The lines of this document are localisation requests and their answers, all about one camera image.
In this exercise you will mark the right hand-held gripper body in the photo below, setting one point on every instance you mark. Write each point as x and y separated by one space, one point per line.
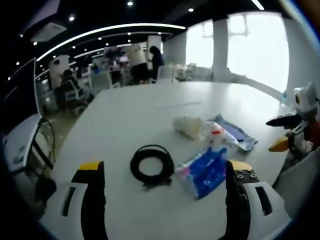
306 102

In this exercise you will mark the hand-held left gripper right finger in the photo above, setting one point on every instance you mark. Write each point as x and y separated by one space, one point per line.
240 200

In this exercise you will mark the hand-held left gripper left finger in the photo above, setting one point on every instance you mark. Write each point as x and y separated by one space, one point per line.
92 200

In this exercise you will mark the blue plastic packet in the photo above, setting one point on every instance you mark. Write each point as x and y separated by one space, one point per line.
202 172

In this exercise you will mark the white printed plastic wrapper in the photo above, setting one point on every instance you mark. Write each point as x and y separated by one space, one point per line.
222 136

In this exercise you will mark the clear plastic bag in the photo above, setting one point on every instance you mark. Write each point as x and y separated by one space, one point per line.
191 127

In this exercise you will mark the small water bottle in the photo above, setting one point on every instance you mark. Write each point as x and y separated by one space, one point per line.
284 97

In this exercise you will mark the white table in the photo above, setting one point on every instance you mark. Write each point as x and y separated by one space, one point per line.
140 125

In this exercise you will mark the white side desk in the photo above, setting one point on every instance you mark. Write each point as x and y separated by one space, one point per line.
20 145

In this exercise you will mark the white office chair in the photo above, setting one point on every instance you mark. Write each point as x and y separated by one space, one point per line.
72 93

